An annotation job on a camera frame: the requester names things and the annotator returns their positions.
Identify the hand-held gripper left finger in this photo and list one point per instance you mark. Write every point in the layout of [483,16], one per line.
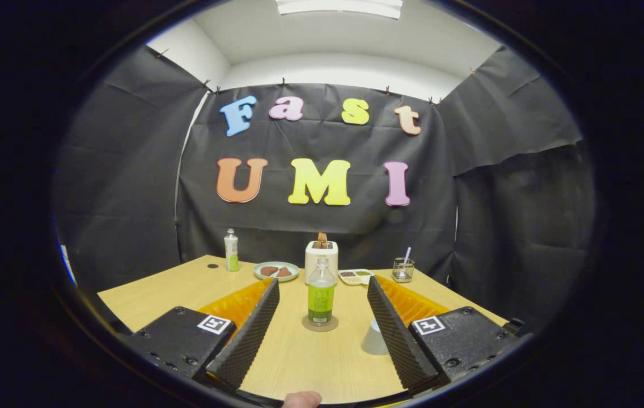
[248,340]

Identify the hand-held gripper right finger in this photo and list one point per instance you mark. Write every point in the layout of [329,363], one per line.
[398,340]

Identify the white cup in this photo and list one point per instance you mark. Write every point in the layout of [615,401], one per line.
[373,343]

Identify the round brown coaster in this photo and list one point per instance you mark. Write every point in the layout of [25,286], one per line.
[333,326]

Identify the green label juice bottle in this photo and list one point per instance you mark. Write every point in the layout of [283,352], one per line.
[321,300]

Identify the small white green bottle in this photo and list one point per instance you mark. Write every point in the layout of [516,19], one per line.
[232,252]

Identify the wooden table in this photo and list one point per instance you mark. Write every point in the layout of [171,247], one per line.
[310,362]

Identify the brown toast slice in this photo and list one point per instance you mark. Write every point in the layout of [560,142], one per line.
[268,271]
[284,272]

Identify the white divided snack tray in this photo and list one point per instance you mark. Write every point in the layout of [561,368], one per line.
[355,276]

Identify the pale green plate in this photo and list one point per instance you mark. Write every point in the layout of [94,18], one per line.
[293,277]

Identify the white straw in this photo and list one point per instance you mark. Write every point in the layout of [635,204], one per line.
[407,254]

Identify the white toaster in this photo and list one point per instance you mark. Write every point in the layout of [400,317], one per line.
[322,250]

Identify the small black object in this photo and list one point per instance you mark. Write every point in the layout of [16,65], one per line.
[515,327]

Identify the toast slice in toaster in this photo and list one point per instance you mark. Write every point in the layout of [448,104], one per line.
[322,239]

